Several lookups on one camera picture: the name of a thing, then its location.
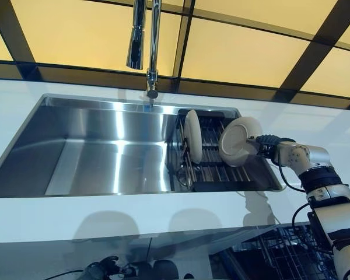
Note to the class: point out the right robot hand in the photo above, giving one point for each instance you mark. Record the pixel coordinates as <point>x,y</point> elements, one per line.
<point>268,140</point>

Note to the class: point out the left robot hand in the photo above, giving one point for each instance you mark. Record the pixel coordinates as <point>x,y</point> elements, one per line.
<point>99,269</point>

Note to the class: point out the cream plate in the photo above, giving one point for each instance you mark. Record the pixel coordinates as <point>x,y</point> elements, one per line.
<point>194,137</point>
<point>233,146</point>

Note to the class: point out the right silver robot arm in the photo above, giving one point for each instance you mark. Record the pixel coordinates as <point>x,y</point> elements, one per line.
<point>318,163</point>

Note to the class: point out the built-in dishwasher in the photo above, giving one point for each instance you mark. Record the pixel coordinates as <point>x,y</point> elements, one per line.
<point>251,262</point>

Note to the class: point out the black sink drying rack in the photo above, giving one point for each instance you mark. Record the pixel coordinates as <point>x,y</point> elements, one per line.
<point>221,178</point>

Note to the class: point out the stainless steel sink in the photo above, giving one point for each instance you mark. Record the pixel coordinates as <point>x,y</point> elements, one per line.
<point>90,151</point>

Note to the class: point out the chrome gooseneck kitchen faucet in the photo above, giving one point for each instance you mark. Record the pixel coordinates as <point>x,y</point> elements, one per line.
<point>154,38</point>

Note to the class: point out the yellow window with dark frame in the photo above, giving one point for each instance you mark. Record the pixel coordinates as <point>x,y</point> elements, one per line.
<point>245,43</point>

